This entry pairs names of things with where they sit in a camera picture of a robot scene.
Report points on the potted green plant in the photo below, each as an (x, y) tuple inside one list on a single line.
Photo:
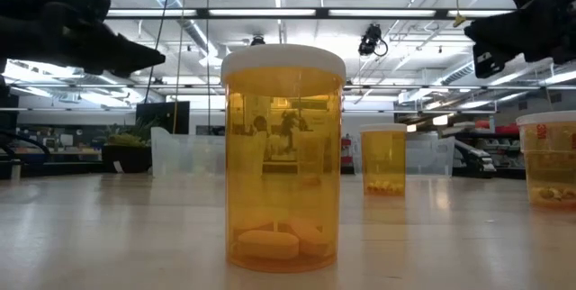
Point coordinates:
[(128, 157)]

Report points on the red storage bins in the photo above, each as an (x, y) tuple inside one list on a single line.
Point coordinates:
[(499, 128)]

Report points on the large amber bottle oval pills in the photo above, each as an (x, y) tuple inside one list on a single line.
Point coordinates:
[(283, 168)]

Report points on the black background robot arm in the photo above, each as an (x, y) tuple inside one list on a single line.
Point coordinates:
[(474, 159)]

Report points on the black overhead camera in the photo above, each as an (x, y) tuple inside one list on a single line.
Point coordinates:
[(371, 40)]

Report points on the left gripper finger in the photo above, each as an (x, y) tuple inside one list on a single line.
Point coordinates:
[(112, 72), (130, 56)]

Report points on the amber bottle red print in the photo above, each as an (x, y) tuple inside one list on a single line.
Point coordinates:
[(549, 168)]

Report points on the small amber bottle yellow pills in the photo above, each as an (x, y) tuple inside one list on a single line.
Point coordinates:
[(383, 159)]

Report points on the black frame crossbar with lights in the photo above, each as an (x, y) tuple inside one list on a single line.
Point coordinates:
[(270, 12)]

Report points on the clear plastic bin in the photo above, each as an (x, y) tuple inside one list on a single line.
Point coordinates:
[(429, 157), (193, 155)]

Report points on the black monitor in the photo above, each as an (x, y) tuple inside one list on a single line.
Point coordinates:
[(162, 116)]

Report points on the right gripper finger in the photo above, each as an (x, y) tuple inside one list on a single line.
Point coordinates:
[(492, 31), (490, 61)]

